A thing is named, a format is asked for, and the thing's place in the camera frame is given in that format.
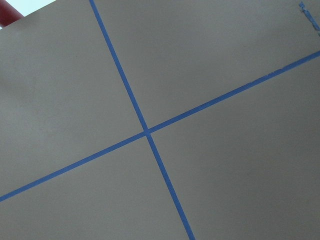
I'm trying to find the red cylinder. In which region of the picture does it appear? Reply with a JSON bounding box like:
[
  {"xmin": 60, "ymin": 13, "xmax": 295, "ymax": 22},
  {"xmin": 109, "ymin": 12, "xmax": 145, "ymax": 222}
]
[{"xmin": 0, "ymin": 0, "xmax": 24, "ymax": 28}]

